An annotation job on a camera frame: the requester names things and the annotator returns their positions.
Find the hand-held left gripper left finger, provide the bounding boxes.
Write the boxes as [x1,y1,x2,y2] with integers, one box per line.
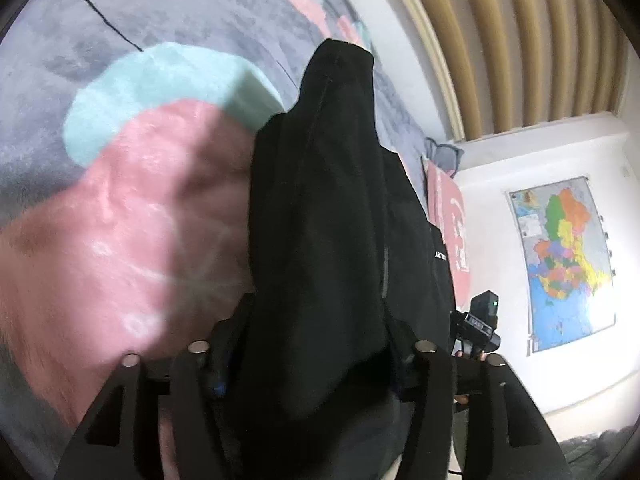
[54,292,256,480]

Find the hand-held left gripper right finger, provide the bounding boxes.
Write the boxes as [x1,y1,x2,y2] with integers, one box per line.
[385,305,573,480]

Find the black hooded jacket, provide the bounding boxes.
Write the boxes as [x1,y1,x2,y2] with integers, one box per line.
[235,37,458,480]

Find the pink cloth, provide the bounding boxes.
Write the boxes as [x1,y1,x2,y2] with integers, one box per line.
[422,157,472,307]

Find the grey pillow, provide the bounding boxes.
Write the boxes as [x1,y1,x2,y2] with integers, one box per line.
[424,137,464,179]

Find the dark cloth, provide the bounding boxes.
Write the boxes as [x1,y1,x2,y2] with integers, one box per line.
[557,427,637,480]

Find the wooden ribbed headboard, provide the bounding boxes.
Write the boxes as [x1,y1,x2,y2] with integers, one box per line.
[377,0,632,141]

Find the grey printed blanket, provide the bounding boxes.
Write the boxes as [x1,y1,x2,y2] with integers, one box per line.
[0,0,451,480]

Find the colourful wall map poster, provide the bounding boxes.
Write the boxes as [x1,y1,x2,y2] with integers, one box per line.
[506,176,617,357]

